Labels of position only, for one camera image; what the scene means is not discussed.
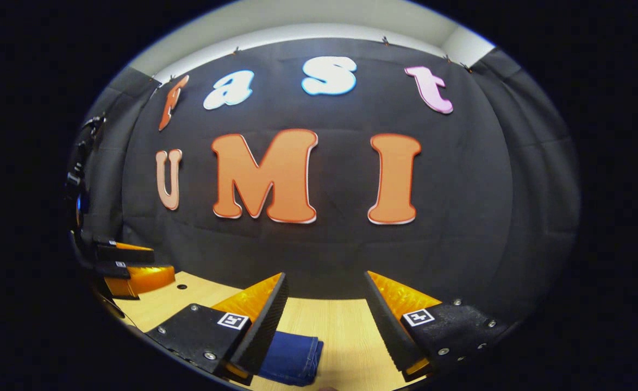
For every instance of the black backdrop cloth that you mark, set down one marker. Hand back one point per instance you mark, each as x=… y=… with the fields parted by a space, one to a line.
x=460 y=217

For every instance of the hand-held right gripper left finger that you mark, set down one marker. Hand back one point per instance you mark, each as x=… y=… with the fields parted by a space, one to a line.
x=199 y=331

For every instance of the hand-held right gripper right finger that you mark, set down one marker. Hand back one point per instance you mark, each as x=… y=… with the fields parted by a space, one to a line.
x=460 y=331

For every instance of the blue denim jeans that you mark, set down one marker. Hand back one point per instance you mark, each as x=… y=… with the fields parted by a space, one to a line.
x=292 y=355

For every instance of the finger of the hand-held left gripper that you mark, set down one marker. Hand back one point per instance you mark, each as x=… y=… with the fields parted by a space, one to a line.
x=123 y=254
x=145 y=277

